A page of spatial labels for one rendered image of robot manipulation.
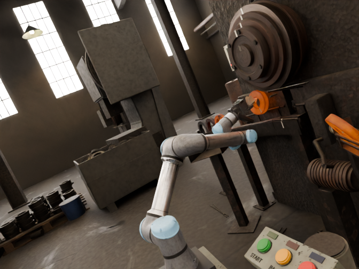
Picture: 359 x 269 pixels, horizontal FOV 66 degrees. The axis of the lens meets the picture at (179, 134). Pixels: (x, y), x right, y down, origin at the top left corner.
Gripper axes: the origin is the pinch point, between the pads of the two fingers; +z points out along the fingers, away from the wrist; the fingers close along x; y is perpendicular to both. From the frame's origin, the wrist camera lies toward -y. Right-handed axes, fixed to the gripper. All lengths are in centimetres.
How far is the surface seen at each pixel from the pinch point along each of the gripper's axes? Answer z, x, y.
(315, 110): -6.7, -45.1, -8.5
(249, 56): -5.8, -25.1, 28.2
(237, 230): -55, 26, -71
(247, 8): 9, -25, 47
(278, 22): 5, -41, 34
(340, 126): -26, -72, -4
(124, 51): 28, 239, 102
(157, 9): 309, 617, 196
